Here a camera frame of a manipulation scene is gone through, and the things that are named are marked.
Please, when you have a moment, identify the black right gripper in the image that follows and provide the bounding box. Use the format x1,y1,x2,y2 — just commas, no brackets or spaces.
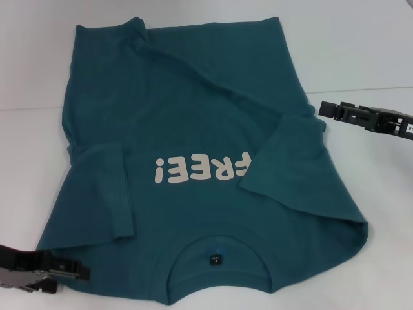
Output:
318,100,413,144

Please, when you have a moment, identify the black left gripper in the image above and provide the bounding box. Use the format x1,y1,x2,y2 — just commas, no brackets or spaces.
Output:
0,243,92,282

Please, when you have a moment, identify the teal t-shirt with FREE! print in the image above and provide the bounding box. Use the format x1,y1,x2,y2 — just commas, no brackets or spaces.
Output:
36,15,370,290

